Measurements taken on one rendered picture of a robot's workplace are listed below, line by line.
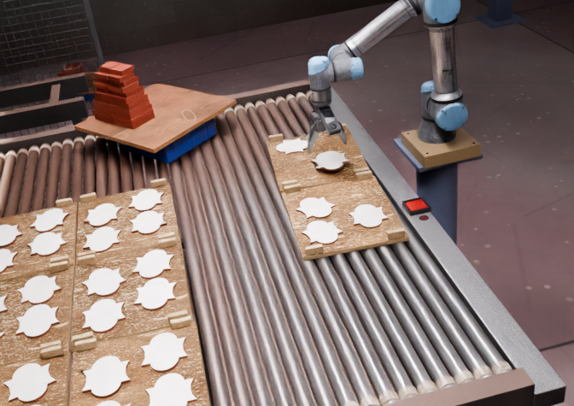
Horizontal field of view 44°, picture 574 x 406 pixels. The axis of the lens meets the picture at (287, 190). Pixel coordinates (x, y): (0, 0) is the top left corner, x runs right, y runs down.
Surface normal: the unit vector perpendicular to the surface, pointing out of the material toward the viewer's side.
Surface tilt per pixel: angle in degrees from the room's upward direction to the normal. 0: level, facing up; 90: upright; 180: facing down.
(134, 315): 0
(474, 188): 0
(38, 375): 0
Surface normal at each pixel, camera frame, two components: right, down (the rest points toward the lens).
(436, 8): 0.12, 0.37
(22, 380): -0.11, -0.85
